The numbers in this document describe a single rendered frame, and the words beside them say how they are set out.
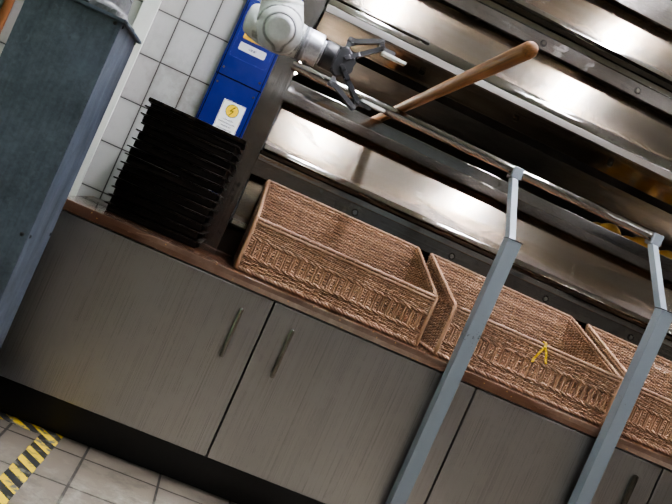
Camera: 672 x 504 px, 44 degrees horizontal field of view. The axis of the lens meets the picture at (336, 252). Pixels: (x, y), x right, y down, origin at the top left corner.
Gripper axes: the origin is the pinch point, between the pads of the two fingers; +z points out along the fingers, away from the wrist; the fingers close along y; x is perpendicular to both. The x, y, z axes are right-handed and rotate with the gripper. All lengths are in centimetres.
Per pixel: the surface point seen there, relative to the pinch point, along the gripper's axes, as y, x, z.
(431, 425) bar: 77, 7, 46
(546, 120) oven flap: -20, -39, 56
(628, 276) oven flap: 12, -54, 111
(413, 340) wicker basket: 59, -3, 35
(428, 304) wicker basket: 49, -3, 35
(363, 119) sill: 3, -53, 3
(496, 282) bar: 36, 7, 46
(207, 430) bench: 102, 1, -7
